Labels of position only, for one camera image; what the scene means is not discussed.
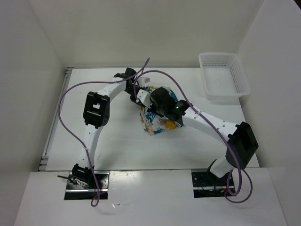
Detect aluminium table edge rail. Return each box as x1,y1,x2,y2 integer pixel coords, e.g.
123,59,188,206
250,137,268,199
37,67,73,172

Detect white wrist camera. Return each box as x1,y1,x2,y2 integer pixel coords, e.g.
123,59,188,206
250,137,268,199
137,76,150,87
136,89,151,108

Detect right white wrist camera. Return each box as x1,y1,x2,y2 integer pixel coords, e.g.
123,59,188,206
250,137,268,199
136,89,151,108

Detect purple cable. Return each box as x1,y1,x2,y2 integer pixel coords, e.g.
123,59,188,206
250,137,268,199
133,70,254,203
58,57,151,207

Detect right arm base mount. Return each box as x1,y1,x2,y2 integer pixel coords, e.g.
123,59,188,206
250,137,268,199
191,170,229,198

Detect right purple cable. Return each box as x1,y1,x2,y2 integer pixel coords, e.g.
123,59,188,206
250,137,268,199
133,70,254,203

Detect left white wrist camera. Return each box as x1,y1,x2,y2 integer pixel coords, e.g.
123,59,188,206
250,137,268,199
137,76,150,87

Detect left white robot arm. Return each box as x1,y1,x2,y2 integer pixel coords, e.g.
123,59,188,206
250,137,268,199
72,68,136,188

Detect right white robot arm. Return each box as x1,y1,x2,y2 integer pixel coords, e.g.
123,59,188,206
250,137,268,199
149,87,259,185

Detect white plastic basket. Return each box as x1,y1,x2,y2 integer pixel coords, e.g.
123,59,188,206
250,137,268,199
198,52,251,102

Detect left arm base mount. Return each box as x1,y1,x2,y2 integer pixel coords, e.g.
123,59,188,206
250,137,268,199
57,172,110,200

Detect colourful printed shorts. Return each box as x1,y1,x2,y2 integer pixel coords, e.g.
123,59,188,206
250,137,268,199
138,85,185,136

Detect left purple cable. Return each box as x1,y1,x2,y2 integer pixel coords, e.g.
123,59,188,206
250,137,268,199
58,57,151,207

